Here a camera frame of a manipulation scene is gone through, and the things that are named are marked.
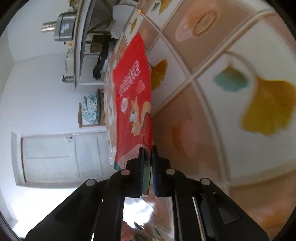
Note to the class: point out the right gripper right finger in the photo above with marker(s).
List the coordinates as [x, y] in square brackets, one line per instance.
[201, 210]

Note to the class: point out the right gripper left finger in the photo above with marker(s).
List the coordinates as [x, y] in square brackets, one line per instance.
[94, 211]

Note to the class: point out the red beige snack bag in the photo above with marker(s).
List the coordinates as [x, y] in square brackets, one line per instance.
[133, 94]

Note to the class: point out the left hand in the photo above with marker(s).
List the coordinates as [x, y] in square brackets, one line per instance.
[128, 233]

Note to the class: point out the white door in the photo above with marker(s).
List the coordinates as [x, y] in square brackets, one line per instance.
[60, 161]

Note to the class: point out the wooden chair with floral cushion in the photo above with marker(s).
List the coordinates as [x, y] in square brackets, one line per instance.
[91, 110]

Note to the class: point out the metal kettle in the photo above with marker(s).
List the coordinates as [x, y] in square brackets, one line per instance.
[67, 79]

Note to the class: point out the black cloth under shelf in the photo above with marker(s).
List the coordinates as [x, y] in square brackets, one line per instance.
[102, 58]

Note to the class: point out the white metal shelf table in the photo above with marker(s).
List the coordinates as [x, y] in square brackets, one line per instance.
[92, 20]

